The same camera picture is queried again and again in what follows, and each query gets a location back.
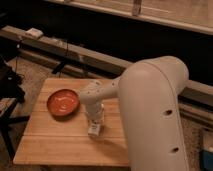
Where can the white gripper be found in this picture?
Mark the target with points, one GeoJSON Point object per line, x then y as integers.
{"type": "Point", "coordinates": [94, 112]}

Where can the white plastic bottle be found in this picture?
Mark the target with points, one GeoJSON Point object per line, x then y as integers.
{"type": "Point", "coordinates": [95, 126]}

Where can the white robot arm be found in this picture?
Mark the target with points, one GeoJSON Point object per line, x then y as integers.
{"type": "Point", "coordinates": [147, 92]}

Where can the orange ceramic bowl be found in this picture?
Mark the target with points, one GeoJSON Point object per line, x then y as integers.
{"type": "Point", "coordinates": [62, 102]}

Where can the wooden table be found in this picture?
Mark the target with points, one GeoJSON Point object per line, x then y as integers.
{"type": "Point", "coordinates": [47, 141]}

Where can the black stand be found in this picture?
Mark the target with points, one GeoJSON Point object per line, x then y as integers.
{"type": "Point", "coordinates": [10, 88]}

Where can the small white box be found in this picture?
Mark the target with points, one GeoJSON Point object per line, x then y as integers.
{"type": "Point", "coordinates": [35, 33]}

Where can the long wooden beam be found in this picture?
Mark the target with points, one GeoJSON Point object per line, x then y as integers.
{"type": "Point", "coordinates": [196, 91]}

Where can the blue box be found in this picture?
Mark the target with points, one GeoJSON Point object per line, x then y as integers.
{"type": "Point", "coordinates": [206, 153]}

